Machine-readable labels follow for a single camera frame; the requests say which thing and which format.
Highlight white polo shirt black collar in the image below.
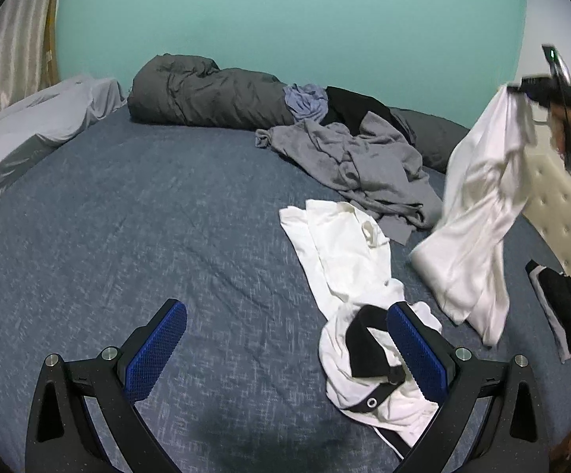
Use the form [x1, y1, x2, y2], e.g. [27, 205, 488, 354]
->
[279, 200, 439, 456]

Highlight white long sleeve garment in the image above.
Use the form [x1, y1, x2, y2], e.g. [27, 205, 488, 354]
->
[410, 86, 537, 347]

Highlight grey sweatshirt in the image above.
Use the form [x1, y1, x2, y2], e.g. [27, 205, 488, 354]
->
[256, 112, 443, 244]

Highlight striped beige curtain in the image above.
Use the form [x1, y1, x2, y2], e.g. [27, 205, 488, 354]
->
[0, 0, 51, 111]

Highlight folded black white garment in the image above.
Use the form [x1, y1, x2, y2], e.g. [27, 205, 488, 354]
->
[525, 261, 571, 363]

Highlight wooden frame by curtain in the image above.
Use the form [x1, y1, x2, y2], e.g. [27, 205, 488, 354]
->
[41, 0, 60, 88]

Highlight light grey satin blanket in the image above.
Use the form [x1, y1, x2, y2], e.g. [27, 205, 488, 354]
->
[0, 75, 124, 197]

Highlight dark grey rolled duvet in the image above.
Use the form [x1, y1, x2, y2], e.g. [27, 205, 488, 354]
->
[127, 54, 468, 172]

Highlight cream tufted headboard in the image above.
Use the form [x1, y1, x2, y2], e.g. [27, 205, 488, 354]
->
[524, 154, 571, 277]

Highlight blue-purple crumpled garment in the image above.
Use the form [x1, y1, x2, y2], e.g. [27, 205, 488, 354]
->
[284, 83, 328, 123]

